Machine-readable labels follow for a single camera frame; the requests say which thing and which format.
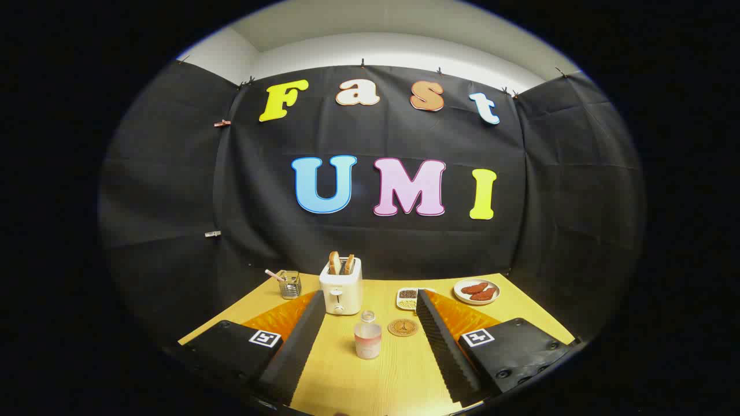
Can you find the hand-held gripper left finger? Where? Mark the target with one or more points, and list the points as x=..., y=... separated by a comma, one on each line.
x=298, y=358

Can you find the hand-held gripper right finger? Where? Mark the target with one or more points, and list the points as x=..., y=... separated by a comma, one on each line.
x=445, y=358

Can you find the round brown coaster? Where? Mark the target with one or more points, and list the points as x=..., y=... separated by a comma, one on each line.
x=402, y=327

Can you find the clear juice bottle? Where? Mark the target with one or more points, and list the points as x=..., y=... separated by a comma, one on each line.
x=367, y=341

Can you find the wooden table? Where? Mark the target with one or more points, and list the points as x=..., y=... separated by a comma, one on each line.
x=352, y=381

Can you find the white divided dish with beans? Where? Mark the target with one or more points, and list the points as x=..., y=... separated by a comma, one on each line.
x=407, y=297

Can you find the red sausage piece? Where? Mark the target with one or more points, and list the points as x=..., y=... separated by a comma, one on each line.
x=474, y=288
x=484, y=294

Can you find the white toaster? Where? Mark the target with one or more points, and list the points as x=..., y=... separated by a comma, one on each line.
x=341, y=292

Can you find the white round plate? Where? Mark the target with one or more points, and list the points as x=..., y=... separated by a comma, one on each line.
x=492, y=287

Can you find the pink straw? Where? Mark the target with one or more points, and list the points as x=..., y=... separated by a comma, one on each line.
x=273, y=274

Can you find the toast slice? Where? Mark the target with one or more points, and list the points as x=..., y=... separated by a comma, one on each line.
x=335, y=263
x=349, y=264

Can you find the black backdrop cloth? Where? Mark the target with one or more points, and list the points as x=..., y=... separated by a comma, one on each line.
x=404, y=254

